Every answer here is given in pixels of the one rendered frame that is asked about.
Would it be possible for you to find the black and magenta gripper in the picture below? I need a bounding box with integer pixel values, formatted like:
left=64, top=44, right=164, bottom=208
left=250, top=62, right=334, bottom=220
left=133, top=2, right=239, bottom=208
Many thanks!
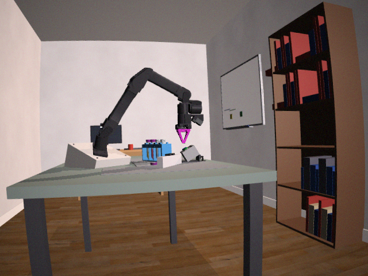
left=175, top=113, right=191, bottom=143

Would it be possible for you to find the blue tube rack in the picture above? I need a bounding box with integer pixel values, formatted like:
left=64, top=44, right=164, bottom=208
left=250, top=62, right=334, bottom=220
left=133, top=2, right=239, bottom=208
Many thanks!
left=142, top=142, right=172, bottom=162

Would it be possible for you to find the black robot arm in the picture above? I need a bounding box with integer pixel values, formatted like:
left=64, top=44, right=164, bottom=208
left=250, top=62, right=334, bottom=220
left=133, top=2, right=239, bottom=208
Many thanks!
left=93, top=67, right=204, bottom=158

